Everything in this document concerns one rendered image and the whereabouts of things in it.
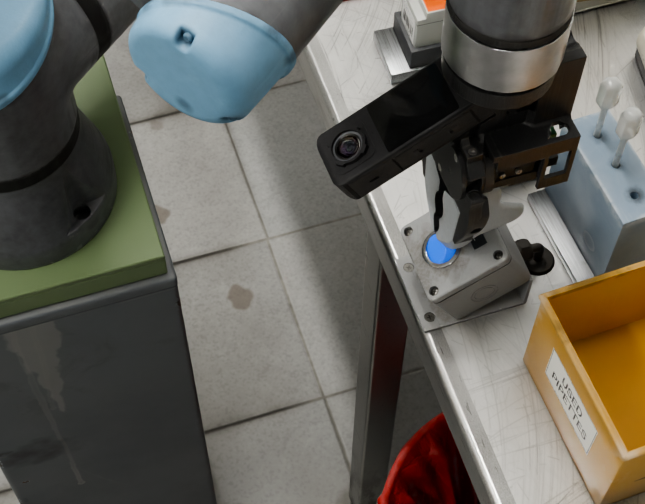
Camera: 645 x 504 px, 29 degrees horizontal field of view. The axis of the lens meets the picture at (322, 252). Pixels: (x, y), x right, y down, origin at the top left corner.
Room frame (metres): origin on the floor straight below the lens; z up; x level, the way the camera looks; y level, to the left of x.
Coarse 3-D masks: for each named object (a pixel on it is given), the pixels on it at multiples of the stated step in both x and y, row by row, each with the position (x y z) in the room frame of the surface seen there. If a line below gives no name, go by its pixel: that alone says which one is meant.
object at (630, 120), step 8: (624, 112) 0.56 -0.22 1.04; (632, 112) 0.56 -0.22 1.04; (640, 112) 0.56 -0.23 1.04; (624, 120) 0.56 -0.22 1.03; (632, 120) 0.55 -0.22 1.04; (640, 120) 0.55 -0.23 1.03; (616, 128) 0.56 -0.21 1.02; (624, 128) 0.55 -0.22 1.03; (632, 128) 0.55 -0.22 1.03; (624, 136) 0.55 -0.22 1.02; (632, 136) 0.55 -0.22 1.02
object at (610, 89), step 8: (608, 80) 0.59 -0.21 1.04; (616, 80) 0.59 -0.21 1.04; (600, 88) 0.59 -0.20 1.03; (608, 88) 0.58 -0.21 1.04; (616, 88) 0.58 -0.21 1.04; (600, 96) 0.58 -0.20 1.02; (608, 96) 0.58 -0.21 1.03; (616, 96) 0.58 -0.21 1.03; (600, 104) 0.58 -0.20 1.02; (608, 104) 0.58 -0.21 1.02; (616, 104) 0.59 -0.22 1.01
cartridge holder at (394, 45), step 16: (400, 16) 0.76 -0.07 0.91; (384, 32) 0.76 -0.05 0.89; (400, 32) 0.75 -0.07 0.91; (384, 48) 0.75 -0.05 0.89; (400, 48) 0.75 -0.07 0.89; (416, 48) 0.73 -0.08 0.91; (432, 48) 0.73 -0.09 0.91; (384, 64) 0.73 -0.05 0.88; (400, 64) 0.73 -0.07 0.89; (416, 64) 0.72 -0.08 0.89; (400, 80) 0.72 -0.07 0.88
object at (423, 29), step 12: (408, 0) 0.75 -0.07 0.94; (420, 0) 0.75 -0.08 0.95; (432, 0) 0.74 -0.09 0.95; (444, 0) 0.74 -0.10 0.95; (408, 12) 0.75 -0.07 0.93; (420, 12) 0.74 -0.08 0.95; (432, 12) 0.73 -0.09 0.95; (408, 24) 0.75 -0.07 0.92; (420, 24) 0.73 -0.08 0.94; (432, 24) 0.73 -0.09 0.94; (420, 36) 0.73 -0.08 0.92; (432, 36) 0.73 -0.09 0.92
